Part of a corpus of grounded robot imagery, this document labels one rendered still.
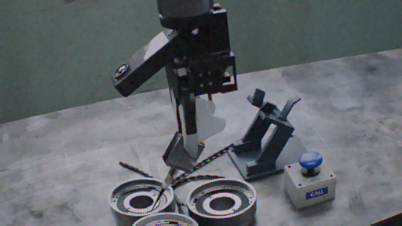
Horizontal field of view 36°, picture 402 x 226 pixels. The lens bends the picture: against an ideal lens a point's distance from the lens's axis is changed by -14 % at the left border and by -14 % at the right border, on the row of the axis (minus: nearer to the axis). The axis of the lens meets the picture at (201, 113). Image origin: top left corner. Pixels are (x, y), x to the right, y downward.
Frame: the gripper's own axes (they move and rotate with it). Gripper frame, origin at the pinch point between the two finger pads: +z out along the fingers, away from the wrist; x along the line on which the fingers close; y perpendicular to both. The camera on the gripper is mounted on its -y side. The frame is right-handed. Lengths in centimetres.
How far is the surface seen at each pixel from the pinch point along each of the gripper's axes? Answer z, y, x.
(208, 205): 10.3, 1.9, -1.6
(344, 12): 48, 107, 154
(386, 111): 13.2, 45.1, 15.5
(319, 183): 9.0, 19.0, -5.8
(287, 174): 9.2, 15.3, -0.6
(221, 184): 10.0, 5.2, 2.7
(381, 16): 52, 128, 153
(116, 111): 13.3, -5.2, 40.1
